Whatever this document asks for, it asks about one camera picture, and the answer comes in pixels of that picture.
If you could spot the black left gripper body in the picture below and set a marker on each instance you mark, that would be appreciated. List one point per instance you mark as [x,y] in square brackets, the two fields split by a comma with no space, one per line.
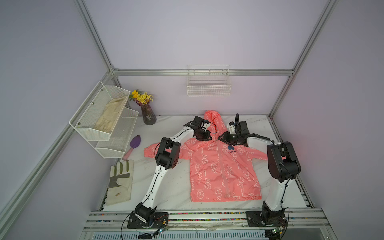
[203,136]

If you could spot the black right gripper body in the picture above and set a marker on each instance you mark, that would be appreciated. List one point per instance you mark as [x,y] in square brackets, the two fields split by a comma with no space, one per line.
[231,139]

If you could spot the pink bear print jacket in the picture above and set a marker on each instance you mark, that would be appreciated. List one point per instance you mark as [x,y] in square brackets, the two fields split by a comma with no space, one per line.
[218,171]

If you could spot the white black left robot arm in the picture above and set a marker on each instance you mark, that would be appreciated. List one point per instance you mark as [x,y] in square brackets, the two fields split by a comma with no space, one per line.
[167,154]

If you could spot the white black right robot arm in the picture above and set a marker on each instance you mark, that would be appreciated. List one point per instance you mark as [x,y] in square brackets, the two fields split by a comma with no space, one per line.
[283,165]

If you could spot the purple ribbed glass vase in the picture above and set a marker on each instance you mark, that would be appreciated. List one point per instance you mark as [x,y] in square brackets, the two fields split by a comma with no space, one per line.
[149,116]

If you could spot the purple pink garden trowel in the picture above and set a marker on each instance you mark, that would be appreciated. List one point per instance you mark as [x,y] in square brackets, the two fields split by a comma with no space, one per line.
[135,142]

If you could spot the yellow flower bouquet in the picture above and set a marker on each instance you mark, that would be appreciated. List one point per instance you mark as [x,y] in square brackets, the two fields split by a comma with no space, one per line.
[140,98]

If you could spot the cream green work glove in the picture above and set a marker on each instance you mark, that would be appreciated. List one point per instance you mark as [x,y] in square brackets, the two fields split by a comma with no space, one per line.
[120,183]

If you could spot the beige glove on shelf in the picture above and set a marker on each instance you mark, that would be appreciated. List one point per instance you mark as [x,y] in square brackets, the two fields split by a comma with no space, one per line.
[110,115]

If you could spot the white mesh two-tier shelf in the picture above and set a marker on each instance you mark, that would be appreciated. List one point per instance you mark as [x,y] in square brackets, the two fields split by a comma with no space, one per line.
[109,146]

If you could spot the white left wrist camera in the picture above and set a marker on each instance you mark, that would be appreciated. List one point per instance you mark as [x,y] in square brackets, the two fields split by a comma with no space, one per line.
[206,124]

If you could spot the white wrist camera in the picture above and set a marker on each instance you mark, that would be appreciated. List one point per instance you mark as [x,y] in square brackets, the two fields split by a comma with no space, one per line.
[206,124]
[231,128]

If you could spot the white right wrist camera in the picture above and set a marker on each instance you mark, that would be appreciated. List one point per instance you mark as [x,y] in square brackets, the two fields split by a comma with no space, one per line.
[231,128]

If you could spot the white wire wall basket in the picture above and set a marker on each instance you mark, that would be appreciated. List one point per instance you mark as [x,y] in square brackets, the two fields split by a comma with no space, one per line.
[208,81]

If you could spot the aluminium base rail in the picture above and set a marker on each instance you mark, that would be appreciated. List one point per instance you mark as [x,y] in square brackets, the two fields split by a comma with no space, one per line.
[297,224]

